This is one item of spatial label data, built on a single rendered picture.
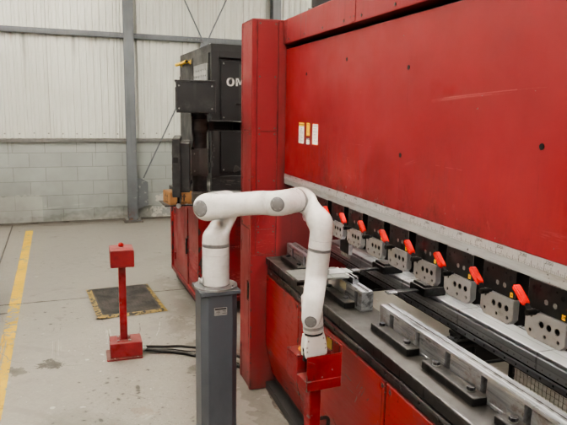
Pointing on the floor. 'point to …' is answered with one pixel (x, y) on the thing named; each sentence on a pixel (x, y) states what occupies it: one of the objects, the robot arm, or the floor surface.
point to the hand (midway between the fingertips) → (315, 367)
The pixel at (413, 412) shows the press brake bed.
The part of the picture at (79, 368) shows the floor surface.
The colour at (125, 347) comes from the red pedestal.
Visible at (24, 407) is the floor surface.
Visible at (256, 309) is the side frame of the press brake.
